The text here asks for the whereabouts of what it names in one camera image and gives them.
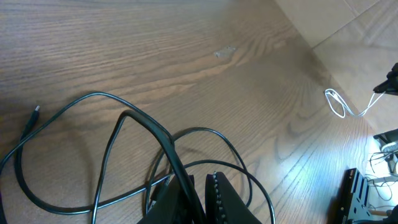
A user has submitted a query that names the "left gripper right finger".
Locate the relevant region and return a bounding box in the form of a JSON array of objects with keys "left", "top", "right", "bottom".
[{"left": 205, "top": 172, "right": 261, "bottom": 224}]

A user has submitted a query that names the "black usb cable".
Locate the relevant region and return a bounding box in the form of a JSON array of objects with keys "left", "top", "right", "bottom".
[{"left": 0, "top": 91, "right": 276, "bottom": 224}]

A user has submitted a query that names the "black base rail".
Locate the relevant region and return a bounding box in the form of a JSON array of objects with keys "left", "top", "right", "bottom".
[{"left": 334, "top": 168, "right": 372, "bottom": 224}]

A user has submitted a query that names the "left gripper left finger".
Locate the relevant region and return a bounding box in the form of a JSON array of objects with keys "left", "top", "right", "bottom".
[{"left": 138, "top": 177, "right": 193, "bottom": 224}]

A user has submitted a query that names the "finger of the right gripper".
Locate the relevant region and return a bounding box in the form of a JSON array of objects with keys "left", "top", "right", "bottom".
[{"left": 373, "top": 63, "right": 398, "bottom": 95}]

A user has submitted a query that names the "white usb cable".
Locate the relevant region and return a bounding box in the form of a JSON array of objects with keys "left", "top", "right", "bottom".
[{"left": 324, "top": 88, "right": 386, "bottom": 119}]

